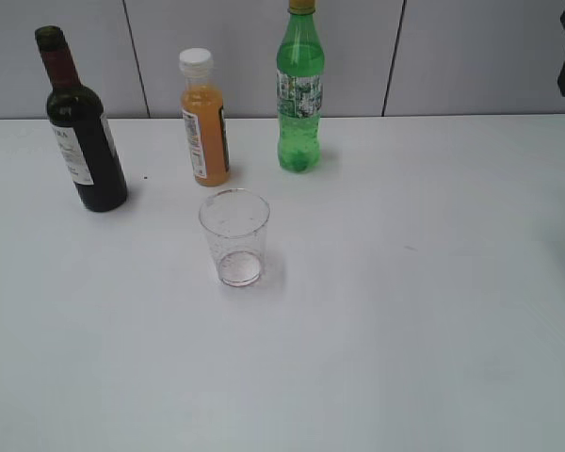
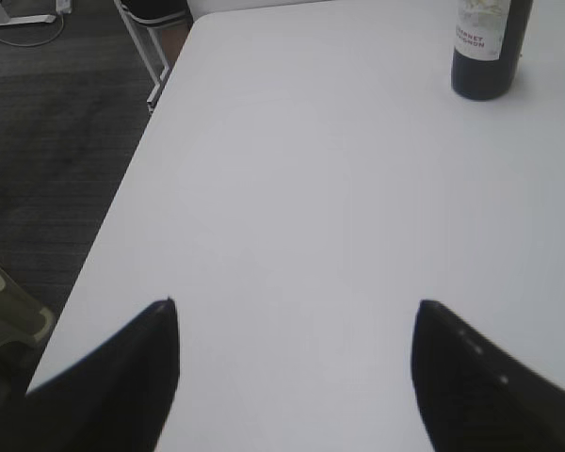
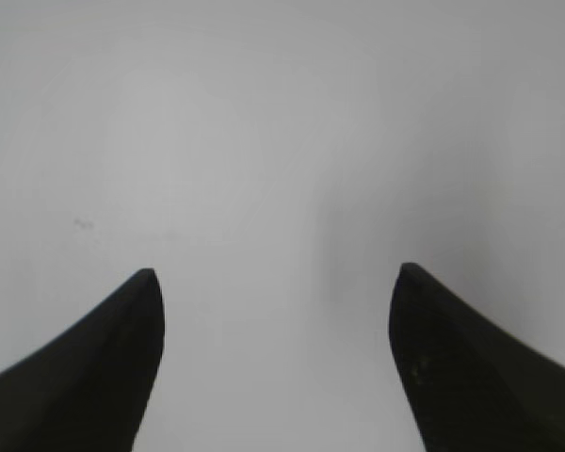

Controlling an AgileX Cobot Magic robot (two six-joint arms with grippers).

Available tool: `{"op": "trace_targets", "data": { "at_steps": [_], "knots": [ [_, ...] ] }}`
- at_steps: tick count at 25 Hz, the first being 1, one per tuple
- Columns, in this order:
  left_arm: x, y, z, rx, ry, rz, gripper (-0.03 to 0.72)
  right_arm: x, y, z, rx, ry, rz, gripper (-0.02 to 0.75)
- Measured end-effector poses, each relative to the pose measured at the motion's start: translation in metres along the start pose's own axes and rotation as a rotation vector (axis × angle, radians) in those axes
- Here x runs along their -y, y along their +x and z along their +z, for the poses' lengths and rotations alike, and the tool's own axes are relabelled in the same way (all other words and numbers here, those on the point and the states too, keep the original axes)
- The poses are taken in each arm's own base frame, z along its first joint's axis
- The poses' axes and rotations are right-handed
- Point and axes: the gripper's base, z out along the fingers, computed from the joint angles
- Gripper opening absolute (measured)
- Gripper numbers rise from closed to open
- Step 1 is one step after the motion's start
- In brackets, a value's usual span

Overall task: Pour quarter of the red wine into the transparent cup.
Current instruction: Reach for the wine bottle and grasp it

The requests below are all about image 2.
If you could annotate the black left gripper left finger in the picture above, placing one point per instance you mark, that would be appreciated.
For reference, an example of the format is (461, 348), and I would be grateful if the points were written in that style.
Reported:
(118, 398)

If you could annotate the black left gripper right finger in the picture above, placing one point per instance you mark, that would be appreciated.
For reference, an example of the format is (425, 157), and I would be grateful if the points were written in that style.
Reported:
(473, 396)

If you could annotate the dark red wine bottle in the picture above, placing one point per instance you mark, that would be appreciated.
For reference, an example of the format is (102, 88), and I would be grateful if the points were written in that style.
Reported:
(489, 36)

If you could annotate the grey chair base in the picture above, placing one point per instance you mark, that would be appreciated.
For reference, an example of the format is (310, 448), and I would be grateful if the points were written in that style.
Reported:
(23, 319)

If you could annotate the white desk foot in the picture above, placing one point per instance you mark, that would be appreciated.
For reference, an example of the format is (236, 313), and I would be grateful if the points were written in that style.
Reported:
(7, 20)

